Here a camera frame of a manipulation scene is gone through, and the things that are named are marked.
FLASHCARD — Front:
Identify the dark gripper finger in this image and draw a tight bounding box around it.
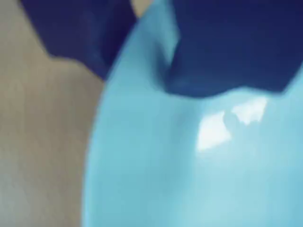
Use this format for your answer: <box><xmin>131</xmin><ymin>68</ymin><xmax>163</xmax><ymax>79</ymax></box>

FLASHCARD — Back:
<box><xmin>163</xmin><ymin>0</ymin><xmax>303</xmax><ymax>98</ymax></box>
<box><xmin>20</xmin><ymin>0</ymin><xmax>138</xmax><ymax>81</ymax></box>

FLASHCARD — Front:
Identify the light blue plate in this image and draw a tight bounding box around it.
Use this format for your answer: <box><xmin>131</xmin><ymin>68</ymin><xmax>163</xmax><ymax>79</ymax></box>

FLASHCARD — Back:
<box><xmin>81</xmin><ymin>0</ymin><xmax>303</xmax><ymax>227</ymax></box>

